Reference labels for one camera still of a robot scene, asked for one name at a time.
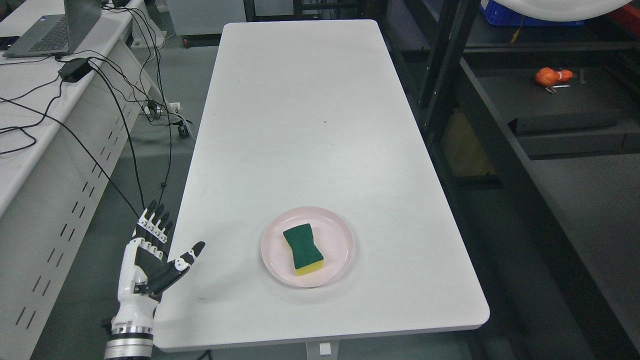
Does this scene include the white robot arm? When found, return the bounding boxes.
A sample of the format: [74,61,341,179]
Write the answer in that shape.
[103,326,154,360]

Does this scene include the blue plastic crate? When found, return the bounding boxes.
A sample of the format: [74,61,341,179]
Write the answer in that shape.
[479,0,585,27]

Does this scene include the black metal shelf rack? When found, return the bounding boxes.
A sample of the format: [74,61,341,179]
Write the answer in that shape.
[384,0,639,360]

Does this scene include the white desk with cables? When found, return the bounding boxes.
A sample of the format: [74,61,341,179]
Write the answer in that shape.
[0,0,160,360]

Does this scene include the green yellow sponge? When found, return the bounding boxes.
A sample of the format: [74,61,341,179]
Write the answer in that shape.
[283,223,325,277]

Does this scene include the pink round plate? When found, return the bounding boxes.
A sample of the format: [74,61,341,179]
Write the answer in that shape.
[260,206,355,289]

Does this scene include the white power strip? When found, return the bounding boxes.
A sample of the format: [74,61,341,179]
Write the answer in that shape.
[140,101,183,119]

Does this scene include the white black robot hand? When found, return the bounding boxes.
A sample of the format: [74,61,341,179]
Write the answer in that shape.
[110,200,206,335]

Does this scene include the grey laptop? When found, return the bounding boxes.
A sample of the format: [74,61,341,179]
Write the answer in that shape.
[3,0,102,59]

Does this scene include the orange toy on shelf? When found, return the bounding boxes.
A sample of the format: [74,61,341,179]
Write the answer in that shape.
[534,67,574,87]

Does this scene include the black power adapter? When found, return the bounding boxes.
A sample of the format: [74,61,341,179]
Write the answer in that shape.
[57,57,93,84]

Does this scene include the white table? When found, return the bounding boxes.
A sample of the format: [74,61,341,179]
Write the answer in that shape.
[154,20,490,352]

